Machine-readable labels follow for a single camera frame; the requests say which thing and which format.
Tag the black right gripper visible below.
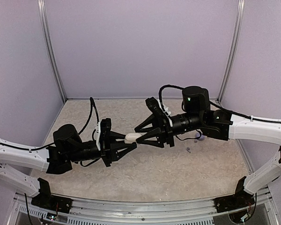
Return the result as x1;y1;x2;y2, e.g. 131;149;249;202
135;112;204;147

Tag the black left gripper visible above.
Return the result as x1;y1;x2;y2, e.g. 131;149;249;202
68;131;137;167

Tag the white earbud charging case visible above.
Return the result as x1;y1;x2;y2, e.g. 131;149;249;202
124;133;142;144

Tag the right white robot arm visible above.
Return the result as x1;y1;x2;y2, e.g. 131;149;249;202
134;85;281;208

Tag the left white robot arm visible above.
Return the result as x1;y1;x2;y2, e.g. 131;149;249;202
0;124;137;209

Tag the purple round earbud case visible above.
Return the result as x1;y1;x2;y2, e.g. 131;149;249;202
194;131;205;143

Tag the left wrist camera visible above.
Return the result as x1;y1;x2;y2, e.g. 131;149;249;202
96;118;111;151

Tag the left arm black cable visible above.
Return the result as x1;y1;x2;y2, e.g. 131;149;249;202
78;97;101;141

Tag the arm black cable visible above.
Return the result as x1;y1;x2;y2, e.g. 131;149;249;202
78;97;101;141
158;84;281;125

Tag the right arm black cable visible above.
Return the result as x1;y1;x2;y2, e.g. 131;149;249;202
158;84;281;125

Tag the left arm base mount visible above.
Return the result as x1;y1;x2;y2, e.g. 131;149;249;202
31;178;73;214

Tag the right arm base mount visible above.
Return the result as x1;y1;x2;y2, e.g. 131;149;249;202
214;176;256;213

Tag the front aluminium rail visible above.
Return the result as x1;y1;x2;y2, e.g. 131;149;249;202
7;184;278;225

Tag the right aluminium frame post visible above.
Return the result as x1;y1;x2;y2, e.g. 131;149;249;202
217;0;245;104

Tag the aluminium frame post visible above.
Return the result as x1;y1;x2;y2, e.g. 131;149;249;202
217;0;245;104
37;0;67;104

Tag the left aluminium frame post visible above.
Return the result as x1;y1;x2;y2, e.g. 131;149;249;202
37;0;67;104

